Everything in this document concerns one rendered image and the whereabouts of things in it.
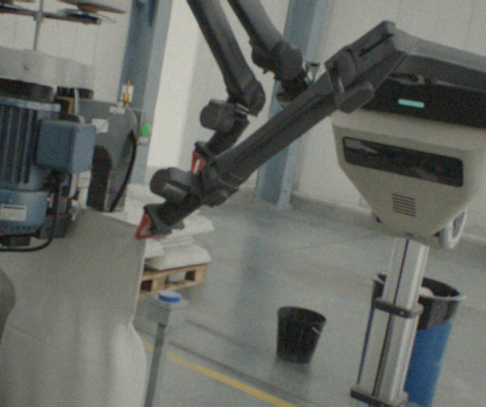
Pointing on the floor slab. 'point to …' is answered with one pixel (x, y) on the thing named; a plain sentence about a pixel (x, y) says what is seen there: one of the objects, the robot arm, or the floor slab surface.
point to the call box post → (157, 365)
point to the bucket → (298, 333)
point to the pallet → (157, 283)
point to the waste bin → (423, 336)
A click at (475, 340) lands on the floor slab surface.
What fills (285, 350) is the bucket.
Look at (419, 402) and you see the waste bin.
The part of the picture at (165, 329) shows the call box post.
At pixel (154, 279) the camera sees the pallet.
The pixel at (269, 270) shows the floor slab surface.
